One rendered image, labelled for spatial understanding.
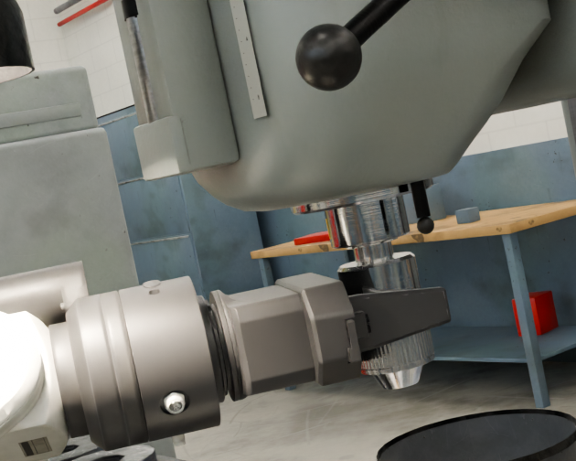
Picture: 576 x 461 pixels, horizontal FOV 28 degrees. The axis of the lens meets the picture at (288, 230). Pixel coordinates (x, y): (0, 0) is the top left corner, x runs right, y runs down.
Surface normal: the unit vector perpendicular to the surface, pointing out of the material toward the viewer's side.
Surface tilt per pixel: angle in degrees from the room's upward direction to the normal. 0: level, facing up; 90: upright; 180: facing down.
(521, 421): 86
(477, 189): 90
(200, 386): 108
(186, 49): 90
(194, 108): 90
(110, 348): 66
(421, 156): 124
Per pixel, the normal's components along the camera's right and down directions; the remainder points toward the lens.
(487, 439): -0.18, 0.03
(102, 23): -0.80, 0.20
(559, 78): -0.62, 0.62
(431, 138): 0.58, 0.50
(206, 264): 0.57, -0.07
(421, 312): 0.18, 0.02
